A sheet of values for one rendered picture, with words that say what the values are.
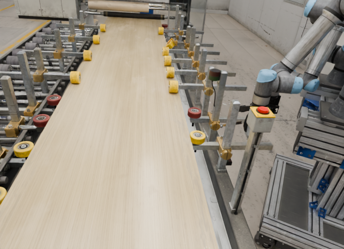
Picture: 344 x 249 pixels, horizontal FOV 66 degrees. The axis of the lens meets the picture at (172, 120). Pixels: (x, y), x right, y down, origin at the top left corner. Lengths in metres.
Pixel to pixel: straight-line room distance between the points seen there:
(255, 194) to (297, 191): 0.35
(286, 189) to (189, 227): 1.42
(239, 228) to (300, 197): 1.09
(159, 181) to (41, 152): 0.54
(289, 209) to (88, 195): 1.49
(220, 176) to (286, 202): 0.84
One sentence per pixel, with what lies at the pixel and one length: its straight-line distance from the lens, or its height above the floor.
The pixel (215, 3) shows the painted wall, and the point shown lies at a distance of 10.59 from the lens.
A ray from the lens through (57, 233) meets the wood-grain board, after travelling 0.98.
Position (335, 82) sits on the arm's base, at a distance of 2.02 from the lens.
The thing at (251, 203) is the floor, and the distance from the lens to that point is 2.37.
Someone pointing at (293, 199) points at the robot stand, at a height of 0.21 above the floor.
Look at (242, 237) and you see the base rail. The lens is 1.24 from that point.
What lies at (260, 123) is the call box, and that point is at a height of 1.19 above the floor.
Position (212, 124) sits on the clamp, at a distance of 1.55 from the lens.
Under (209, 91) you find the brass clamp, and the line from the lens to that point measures 1.72.
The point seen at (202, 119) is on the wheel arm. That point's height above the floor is 0.85.
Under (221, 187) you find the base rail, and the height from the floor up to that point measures 0.70.
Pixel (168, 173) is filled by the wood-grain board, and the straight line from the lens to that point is 1.13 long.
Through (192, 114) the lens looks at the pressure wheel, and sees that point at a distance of 1.54.
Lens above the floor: 1.67
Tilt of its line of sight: 32 degrees down
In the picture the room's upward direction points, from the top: 5 degrees clockwise
